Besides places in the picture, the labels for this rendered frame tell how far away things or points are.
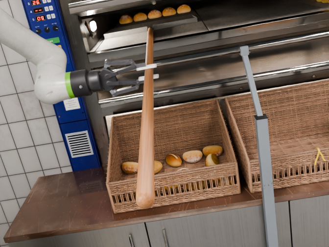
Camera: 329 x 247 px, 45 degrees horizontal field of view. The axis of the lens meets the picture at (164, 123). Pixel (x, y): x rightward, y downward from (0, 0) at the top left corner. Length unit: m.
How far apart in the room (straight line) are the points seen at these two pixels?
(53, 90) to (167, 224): 0.74
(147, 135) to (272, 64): 1.30
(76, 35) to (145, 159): 1.33
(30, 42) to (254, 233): 1.17
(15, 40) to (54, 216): 0.83
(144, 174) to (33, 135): 1.57
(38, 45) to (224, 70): 0.95
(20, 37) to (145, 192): 0.89
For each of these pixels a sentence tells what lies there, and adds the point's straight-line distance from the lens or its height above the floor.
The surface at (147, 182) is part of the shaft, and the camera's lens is 0.66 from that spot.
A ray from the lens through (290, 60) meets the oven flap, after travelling 2.06.
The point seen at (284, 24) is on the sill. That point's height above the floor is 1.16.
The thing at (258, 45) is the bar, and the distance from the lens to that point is 1.62.
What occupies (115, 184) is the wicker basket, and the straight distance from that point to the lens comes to 1.67.
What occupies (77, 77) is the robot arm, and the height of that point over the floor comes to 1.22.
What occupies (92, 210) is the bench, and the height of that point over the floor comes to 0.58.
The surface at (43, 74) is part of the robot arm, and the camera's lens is 1.42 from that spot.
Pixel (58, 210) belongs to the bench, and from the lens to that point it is 1.90.
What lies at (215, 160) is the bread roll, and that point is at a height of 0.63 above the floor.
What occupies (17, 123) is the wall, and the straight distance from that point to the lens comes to 2.21.
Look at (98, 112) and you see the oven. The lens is 2.08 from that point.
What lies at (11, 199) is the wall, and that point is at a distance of 2.45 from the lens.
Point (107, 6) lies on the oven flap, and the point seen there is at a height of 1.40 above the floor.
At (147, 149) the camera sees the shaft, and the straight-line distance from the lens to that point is 0.76.
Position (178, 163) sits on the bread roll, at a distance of 1.95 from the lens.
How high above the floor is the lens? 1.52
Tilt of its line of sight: 22 degrees down
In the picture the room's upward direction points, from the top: 11 degrees counter-clockwise
